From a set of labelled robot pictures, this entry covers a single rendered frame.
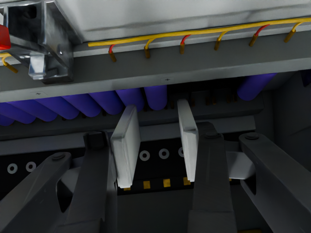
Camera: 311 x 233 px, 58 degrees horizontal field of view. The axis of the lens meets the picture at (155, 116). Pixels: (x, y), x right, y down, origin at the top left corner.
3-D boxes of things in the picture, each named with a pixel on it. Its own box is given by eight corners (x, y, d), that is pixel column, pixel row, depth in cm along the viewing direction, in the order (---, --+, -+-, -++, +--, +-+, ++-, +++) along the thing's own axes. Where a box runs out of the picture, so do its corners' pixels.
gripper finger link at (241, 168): (202, 156, 13) (270, 150, 13) (191, 122, 18) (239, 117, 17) (205, 185, 13) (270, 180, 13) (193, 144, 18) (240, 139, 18)
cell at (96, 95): (103, 97, 26) (80, 70, 20) (122, 95, 26) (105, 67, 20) (104, 116, 26) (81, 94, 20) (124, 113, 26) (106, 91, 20)
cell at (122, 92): (123, 111, 26) (107, 87, 20) (127, 92, 26) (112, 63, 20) (143, 114, 26) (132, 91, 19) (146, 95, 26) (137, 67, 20)
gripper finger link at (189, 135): (183, 130, 14) (198, 129, 14) (177, 99, 21) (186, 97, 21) (188, 183, 15) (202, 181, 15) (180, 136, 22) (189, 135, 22)
